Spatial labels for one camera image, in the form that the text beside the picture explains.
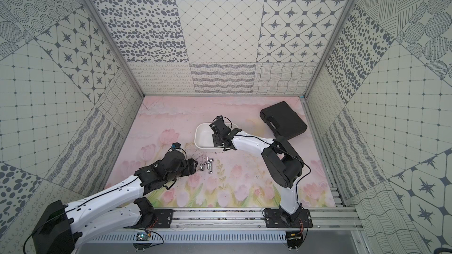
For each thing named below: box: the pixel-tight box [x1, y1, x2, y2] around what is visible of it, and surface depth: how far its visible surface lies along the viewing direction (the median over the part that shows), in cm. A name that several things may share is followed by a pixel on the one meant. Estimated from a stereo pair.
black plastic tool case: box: [259, 101, 308, 140], surface depth 106 cm
